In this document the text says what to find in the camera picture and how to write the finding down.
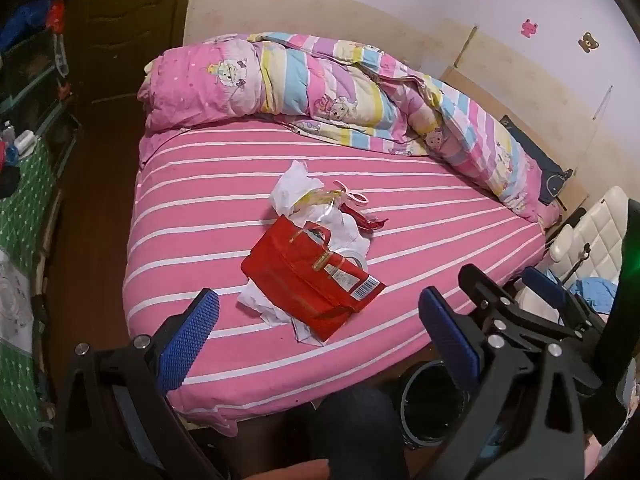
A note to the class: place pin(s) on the brown wooden door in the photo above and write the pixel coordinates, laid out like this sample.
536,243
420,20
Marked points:
130,35

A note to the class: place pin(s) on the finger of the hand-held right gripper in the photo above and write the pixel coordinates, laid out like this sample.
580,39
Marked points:
545,285
482,285

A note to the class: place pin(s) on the blue clothes pile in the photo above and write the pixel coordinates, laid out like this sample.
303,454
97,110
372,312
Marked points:
25,15

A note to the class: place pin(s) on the beige wooden headboard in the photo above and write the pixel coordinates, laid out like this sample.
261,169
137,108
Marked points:
550,120

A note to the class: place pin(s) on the dark blue pillow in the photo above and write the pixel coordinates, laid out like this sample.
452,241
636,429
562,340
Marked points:
535,155

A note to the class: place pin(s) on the pink scissors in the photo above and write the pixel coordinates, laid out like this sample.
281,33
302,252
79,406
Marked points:
350,195

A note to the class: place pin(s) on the clear yellow plastic wrapper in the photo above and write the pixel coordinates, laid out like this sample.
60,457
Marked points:
320,205

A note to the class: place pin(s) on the green dotted cloth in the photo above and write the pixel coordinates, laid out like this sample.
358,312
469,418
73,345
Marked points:
25,210

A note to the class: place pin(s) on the dark storage shelf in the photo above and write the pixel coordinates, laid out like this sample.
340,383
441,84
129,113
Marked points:
30,85

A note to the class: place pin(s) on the black stick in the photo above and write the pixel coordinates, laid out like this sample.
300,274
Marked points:
582,256

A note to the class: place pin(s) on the person's leg in dark trousers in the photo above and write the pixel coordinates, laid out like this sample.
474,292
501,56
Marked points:
355,425

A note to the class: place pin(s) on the white bottle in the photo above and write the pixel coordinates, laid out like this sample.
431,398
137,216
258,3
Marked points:
25,140

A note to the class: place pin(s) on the white paper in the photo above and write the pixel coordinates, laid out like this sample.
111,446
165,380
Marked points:
260,305

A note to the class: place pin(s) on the pink striped bed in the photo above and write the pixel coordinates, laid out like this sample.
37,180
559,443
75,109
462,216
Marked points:
425,260

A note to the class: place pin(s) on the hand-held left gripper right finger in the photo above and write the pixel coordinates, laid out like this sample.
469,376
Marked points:
450,340

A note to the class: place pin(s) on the brown bear wall sticker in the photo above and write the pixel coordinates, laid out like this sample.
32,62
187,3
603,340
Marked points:
588,42

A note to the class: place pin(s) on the round dark trash bin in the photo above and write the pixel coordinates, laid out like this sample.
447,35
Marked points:
425,410

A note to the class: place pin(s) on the clear tape roll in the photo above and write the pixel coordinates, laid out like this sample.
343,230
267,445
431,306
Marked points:
359,260

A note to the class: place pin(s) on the pink striped cartoon quilt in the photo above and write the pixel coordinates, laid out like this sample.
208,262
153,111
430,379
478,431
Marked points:
325,75

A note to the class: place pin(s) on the light blue cloth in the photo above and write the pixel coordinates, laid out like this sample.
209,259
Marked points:
595,290

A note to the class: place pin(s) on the red plastic packet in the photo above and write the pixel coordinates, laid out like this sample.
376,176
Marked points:
295,280

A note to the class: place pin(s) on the cream leather office chair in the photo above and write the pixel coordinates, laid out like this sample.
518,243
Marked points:
600,230

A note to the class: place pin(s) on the pink bear wall sticker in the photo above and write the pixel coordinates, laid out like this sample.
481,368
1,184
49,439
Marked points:
529,28

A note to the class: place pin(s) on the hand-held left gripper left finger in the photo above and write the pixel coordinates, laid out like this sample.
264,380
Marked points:
192,340

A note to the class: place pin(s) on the red crumpled wrapper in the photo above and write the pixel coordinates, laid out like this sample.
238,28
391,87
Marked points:
367,220

